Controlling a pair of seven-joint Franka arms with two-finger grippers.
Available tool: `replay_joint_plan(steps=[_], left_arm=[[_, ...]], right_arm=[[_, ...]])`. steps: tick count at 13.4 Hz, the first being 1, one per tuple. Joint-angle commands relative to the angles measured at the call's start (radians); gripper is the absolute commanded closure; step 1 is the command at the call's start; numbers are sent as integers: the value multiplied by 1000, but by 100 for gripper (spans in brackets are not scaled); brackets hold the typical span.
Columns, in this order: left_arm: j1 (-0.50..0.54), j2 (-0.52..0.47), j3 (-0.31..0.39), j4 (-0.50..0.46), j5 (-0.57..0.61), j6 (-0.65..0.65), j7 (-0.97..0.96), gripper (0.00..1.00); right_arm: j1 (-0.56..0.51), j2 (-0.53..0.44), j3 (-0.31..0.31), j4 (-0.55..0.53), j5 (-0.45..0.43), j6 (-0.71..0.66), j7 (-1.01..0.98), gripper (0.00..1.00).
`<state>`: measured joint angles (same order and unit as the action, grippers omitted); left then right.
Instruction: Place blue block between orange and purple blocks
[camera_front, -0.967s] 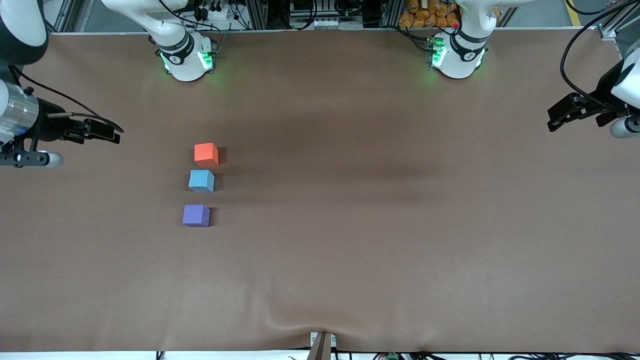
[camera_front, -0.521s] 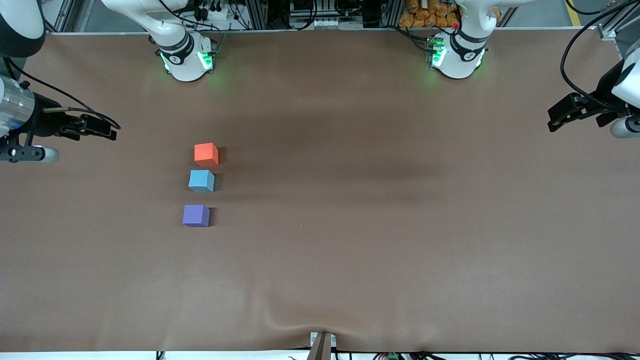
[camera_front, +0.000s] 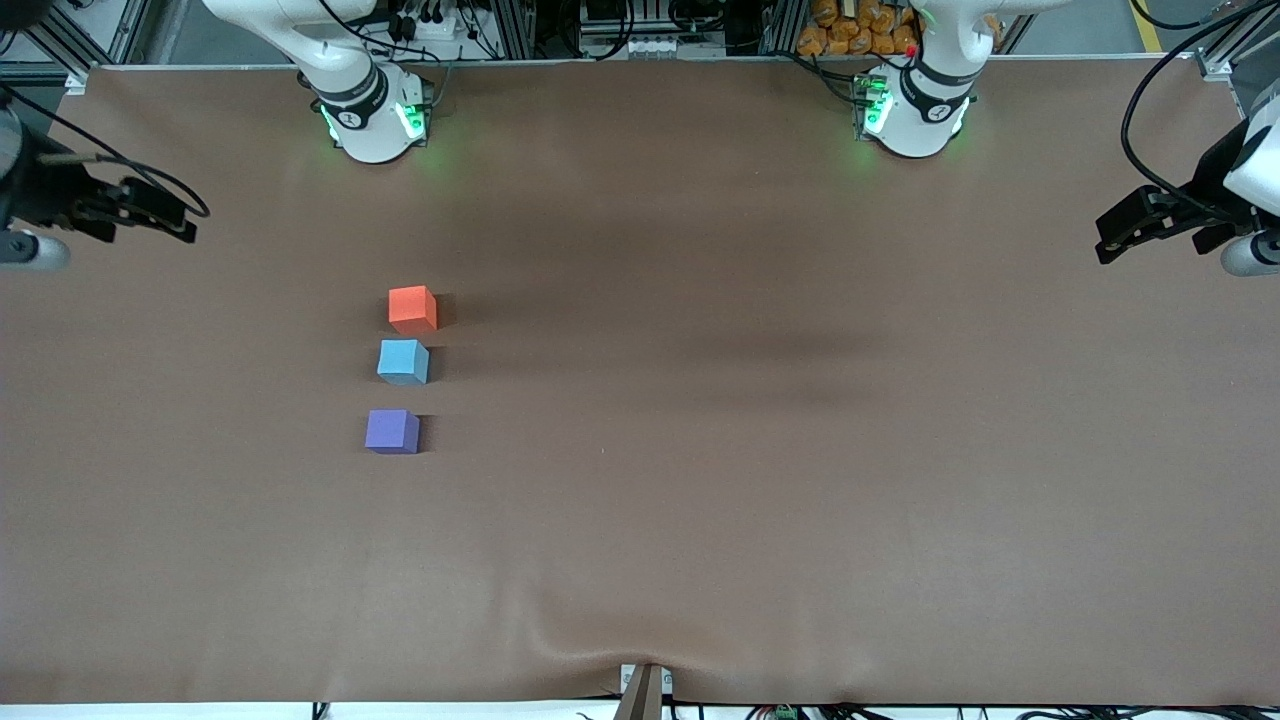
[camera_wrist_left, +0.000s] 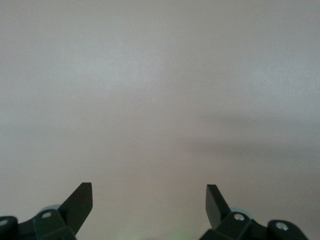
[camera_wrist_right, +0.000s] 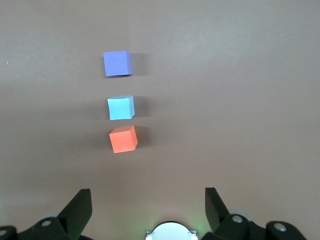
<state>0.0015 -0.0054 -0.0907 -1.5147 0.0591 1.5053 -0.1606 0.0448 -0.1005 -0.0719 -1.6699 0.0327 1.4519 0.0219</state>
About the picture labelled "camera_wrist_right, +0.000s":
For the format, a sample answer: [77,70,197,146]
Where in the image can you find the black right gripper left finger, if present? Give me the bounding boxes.
[0,188,93,240]

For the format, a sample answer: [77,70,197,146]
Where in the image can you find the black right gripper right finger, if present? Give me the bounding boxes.
[201,186,306,240]

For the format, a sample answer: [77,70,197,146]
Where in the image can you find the light blue foam cube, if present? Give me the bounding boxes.
[107,94,136,121]

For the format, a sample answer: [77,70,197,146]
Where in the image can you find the orange foam cube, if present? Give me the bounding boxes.
[108,124,139,154]

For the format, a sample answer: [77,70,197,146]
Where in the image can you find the brown table cover mat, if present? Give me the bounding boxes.
[0,0,320,240]

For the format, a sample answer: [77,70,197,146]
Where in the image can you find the purple foam cube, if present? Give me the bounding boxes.
[102,50,133,77]

